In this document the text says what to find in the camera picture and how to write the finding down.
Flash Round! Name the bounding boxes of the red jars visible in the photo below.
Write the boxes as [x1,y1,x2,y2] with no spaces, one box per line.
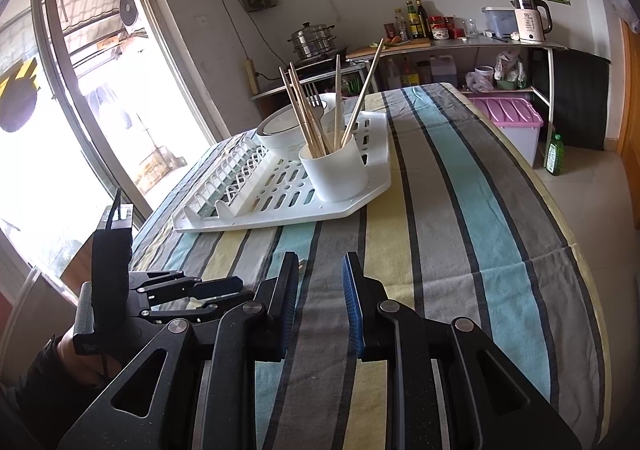
[430,14,467,40]

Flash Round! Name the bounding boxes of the wooden door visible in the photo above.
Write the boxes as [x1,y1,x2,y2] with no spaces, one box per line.
[604,14,640,157]

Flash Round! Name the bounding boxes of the green bottle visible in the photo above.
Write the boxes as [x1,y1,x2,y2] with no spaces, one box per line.
[544,132,566,175]

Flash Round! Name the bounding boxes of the white electric kettle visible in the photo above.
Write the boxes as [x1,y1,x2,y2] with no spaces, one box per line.
[510,0,554,45]

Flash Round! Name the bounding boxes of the bunch of pale chopsticks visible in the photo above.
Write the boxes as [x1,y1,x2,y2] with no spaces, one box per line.
[279,62,328,157]

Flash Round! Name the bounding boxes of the wooden cutting board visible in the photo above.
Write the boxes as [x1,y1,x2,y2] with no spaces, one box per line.
[345,37,432,59]

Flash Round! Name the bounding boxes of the pink lid storage box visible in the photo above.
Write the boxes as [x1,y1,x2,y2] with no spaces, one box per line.
[469,97,546,169]

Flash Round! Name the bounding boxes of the white bowl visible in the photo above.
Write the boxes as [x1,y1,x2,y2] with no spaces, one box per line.
[256,92,347,154]

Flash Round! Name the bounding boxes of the striped tablecloth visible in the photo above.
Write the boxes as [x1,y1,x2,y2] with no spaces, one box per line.
[127,82,613,450]

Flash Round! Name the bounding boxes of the clear plastic container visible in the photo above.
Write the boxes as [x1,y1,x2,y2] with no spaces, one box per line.
[481,6,518,38]

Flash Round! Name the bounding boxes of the sliding window frame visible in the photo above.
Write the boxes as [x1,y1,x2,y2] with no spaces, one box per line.
[0,0,236,281]

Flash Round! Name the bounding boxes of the white plastic dish rack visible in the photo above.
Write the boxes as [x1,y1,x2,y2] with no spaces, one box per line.
[172,110,392,233]

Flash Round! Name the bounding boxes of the long wooden chopstick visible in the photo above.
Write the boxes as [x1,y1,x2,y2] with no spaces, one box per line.
[342,38,385,147]

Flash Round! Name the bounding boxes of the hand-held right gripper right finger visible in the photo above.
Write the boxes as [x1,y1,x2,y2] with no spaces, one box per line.
[341,252,583,450]

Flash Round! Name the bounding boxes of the stainless steel steamer pot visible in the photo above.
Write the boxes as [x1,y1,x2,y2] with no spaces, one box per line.
[287,22,336,60]

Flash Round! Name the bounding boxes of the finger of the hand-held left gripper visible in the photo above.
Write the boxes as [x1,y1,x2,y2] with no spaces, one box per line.
[141,290,257,329]
[130,270,246,305]

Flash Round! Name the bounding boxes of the metal kitchen shelf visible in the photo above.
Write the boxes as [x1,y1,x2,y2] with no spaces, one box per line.
[250,37,567,131]

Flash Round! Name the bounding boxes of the black cooker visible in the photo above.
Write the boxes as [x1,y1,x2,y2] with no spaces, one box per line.
[295,47,351,69]

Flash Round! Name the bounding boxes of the black panel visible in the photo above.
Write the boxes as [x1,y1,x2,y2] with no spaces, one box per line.
[530,47,612,151]

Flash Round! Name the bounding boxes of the yellow label sauce bottle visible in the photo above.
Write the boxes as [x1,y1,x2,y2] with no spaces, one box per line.
[406,0,421,39]

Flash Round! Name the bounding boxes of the white utensil cup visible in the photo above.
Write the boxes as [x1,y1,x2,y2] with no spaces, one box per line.
[299,135,368,203]

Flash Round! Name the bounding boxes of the plastic bag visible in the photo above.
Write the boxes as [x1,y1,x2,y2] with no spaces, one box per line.
[465,50,527,93]

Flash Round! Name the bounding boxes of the black yellow window sticker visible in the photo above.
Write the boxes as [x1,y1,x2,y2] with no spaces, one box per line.
[0,57,41,133]

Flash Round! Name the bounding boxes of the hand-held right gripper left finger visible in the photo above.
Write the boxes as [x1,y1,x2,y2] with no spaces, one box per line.
[57,252,301,450]

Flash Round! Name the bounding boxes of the outdoor air conditioner unit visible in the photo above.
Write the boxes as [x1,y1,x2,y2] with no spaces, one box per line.
[117,0,147,35]

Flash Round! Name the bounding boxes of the metal fork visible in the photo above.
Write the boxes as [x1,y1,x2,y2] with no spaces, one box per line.
[304,82,328,153]

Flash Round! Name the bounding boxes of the person's left forearm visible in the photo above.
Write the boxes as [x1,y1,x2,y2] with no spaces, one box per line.
[15,334,118,431]

